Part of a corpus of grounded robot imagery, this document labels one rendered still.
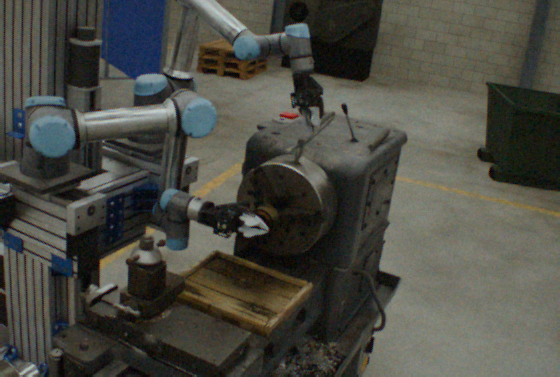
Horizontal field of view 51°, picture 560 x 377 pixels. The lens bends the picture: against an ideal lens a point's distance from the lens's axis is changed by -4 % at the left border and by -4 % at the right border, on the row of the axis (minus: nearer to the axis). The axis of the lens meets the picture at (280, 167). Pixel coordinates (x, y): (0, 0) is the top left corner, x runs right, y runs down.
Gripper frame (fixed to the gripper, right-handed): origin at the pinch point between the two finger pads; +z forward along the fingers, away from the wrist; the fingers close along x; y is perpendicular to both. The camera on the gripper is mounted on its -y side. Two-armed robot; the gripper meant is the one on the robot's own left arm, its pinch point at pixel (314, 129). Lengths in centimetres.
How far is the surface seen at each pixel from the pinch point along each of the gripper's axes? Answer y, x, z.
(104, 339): 87, -26, 35
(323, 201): 17.2, 7.3, 20.1
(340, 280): 3, 3, 53
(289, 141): -1.1, -10.6, 3.5
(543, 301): -200, 55, 157
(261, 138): 0.8, -20.3, 1.4
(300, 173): 18.8, 1.6, 10.4
